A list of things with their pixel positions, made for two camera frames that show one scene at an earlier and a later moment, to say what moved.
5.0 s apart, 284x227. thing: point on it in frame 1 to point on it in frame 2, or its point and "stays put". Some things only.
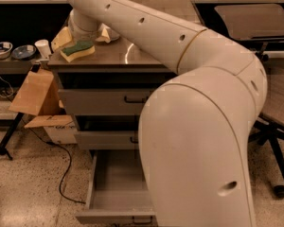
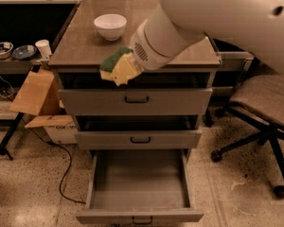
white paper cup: [43, 45] stays put
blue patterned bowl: [1, 50] stays put
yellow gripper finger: [106, 34] to [126, 67]
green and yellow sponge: [80, 48] to [108, 65]
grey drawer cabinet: [105, 91] stays put
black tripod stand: [13, 123] stays put
